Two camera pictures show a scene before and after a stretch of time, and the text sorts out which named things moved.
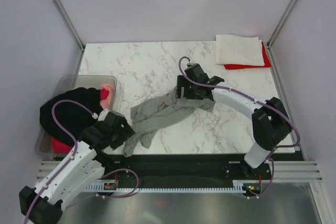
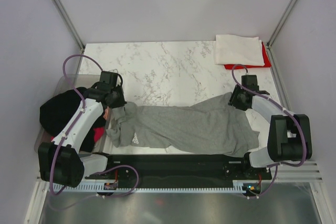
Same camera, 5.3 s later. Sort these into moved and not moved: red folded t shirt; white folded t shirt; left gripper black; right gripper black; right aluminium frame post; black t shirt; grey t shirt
Moved: grey t shirt; right gripper black; left gripper black
Not moved: red folded t shirt; white folded t shirt; black t shirt; right aluminium frame post
